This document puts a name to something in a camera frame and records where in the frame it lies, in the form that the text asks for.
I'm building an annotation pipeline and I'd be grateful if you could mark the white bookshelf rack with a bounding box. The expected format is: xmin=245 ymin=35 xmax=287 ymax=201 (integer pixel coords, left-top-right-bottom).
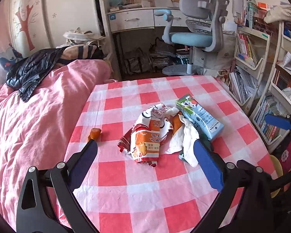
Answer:
xmin=228 ymin=0 xmax=291 ymax=153

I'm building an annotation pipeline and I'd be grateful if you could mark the red checkered tablecloth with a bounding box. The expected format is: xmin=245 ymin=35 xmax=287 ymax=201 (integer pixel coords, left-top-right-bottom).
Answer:
xmin=62 ymin=76 xmax=277 ymax=232

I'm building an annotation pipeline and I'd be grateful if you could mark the blue milk carton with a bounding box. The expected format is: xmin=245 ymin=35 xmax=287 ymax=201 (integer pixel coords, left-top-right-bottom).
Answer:
xmin=176 ymin=94 xmax=224 ymax=141

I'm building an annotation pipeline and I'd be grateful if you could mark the pink duvet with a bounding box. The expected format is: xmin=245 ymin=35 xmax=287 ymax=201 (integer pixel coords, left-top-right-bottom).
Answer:
xmin=0 ymin=60 xmax=111 ymax=228

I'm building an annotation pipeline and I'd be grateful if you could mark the orange peel piece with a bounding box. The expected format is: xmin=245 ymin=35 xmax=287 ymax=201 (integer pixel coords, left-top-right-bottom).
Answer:
xmin=88 ymin=128 xmax=101 ymax=141

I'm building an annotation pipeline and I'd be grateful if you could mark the red white snack wrapper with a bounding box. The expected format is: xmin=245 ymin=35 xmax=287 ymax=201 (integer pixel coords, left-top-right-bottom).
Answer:
xmin=118 ymin=103 xmax=179 ymax=167

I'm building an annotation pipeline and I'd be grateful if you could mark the black plastic bag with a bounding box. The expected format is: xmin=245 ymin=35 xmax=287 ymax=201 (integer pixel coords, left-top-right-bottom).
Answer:
xmin=6 ymin=47 xmax=66 ymax=102

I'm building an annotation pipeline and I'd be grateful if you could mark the grey blue office chair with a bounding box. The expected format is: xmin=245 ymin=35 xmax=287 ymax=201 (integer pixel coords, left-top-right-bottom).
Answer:
xmin=154 ymin=0 xmax=230 ymax=76

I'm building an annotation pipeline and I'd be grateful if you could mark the pink curtain whale print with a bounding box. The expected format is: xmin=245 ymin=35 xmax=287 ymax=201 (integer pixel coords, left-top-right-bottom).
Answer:
xmin=0 ymin=11 xmax=23 ymax=72

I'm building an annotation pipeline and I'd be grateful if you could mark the striped beige pillow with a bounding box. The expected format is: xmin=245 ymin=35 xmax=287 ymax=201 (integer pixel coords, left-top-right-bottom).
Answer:
xmin=57 ymin=44 xmax=104 ymax=65

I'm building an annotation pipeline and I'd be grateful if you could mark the white desk with drawers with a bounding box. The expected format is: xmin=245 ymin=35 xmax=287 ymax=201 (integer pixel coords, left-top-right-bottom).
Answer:
xmin=108 ymin=8 xmax=188 ymax=81

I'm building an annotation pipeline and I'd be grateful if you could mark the white tote bag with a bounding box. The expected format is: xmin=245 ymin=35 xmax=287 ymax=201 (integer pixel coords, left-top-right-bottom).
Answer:
xmin=63 ymin=27 xmax=105 ymax=45

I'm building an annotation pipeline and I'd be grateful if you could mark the white wardrobe tree decal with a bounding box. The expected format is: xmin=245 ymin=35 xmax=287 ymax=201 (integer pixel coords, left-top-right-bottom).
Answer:
xmin=9 ymin=0 xmax=100 ymax=57

